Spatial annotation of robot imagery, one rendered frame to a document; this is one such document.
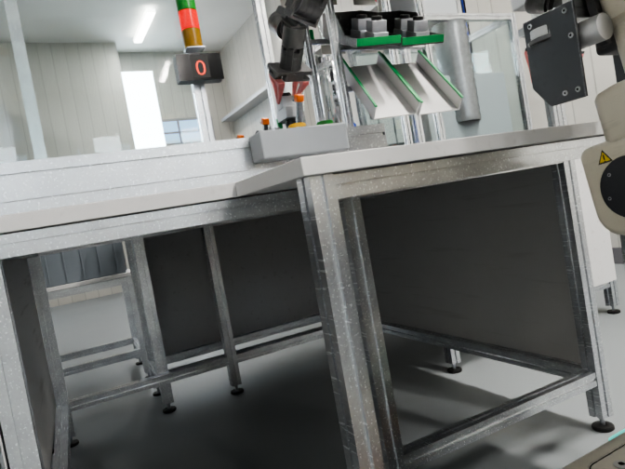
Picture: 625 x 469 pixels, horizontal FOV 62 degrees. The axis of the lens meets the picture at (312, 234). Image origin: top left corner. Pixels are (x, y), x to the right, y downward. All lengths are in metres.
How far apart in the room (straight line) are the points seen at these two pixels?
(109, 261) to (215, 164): 2.04
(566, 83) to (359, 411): 0.65
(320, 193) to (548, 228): 1.07
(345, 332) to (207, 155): 0.51
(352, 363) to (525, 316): 1.13
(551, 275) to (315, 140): 0.95
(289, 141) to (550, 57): 0.52
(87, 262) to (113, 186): 2.04
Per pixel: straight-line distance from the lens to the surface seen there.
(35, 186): 1.11
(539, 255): 1.82
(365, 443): 0.91
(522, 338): 1.97
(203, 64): 1.49
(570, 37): 1.03
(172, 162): 1.13
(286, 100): 1.42
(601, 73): 4.43
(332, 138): 1.18
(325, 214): 0.83
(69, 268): 3.13
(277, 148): 1.13
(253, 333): 2.91
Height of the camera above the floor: 0.78
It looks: 3 degrees down
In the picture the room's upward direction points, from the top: 10 degrees counter-clockwise
